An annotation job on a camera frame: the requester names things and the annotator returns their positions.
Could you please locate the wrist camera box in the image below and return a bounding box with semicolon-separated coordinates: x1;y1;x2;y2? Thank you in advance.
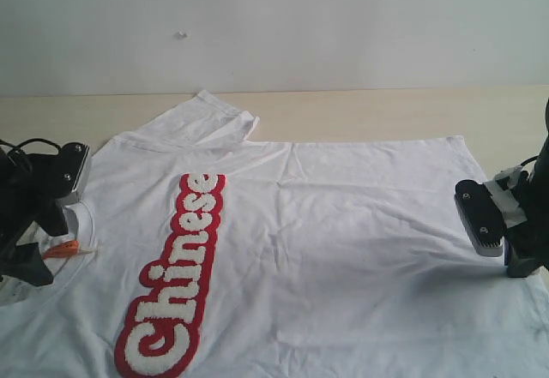
455;180;504;258
47;142;92;206

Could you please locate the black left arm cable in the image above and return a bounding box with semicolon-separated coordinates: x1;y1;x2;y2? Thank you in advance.
0;137;63;173

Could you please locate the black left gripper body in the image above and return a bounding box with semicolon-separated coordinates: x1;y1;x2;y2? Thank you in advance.
1;140;62;254

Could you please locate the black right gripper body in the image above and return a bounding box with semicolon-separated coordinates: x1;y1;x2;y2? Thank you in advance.
504;171;548;267

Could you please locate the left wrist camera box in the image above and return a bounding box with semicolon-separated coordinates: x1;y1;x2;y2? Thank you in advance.
47;142;92;206

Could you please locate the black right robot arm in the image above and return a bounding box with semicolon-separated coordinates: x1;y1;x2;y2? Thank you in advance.
505;138;548;278

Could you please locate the white t-shirt red lettering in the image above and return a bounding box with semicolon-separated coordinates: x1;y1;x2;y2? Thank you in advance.
1;92;548;377

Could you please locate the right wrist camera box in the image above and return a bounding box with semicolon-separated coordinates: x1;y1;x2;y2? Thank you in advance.
455;180;504;258

